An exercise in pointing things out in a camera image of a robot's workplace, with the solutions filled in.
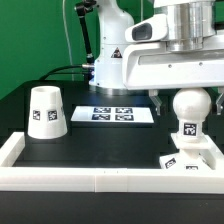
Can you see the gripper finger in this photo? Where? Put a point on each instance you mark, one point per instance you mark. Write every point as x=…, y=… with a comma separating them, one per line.
x=153, y=95
x=220, y=100

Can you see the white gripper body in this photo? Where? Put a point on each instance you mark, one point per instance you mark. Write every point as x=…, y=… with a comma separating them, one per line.
x=151, y=66

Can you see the white lamp bulb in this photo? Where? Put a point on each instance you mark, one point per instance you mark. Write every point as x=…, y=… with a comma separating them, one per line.
x=191, y=107

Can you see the white lamp base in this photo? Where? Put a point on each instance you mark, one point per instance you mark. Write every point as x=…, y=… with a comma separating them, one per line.
x=188, y=157

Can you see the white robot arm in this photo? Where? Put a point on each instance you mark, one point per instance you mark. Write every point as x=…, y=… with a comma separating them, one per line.
x=180, y=46

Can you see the white lamp shade cone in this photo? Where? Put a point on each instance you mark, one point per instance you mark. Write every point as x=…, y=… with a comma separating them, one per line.
x=46, y=115

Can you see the white marker tag plate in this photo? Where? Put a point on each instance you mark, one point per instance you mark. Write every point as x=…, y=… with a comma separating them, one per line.
x=112, y=114

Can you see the white U-shaped fence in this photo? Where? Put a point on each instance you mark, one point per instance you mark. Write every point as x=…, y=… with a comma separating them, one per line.
x=14, y=178

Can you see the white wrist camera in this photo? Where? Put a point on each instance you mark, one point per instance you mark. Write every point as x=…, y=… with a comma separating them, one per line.
x=149, y=30

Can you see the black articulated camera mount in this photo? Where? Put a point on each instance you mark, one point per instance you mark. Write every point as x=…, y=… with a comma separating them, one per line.
x=82, y=9

